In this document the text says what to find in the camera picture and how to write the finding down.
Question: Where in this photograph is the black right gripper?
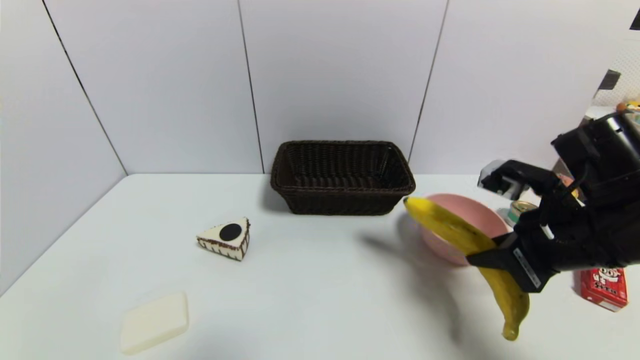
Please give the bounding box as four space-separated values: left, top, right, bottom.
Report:
465 214 579 294

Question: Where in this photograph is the yellow banana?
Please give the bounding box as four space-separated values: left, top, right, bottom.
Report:
403 196 531 342

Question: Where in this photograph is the pink bowl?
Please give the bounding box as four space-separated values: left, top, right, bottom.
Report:
419 193 511 267

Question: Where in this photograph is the green labelled tin can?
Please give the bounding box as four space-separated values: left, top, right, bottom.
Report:
507 200 539 227

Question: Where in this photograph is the cream puff pastry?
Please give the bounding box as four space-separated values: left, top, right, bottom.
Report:
556 172 581 200

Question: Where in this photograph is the red snack box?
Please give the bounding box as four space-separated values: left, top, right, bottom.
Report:
580 267 628 312

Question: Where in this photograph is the dark brown wicker basket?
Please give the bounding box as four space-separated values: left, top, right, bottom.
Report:
271 140 416 217

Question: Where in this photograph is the white background desk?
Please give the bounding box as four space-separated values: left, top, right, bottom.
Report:
582 106 617 127

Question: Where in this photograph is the triangular cake slice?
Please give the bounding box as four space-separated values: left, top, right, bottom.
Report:
196 217 251 262

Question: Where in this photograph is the white soap bar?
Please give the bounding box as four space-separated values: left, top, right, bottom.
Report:
120 292 190 355

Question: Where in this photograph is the black wall mounted block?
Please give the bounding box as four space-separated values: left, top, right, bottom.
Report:
596 70 621 92

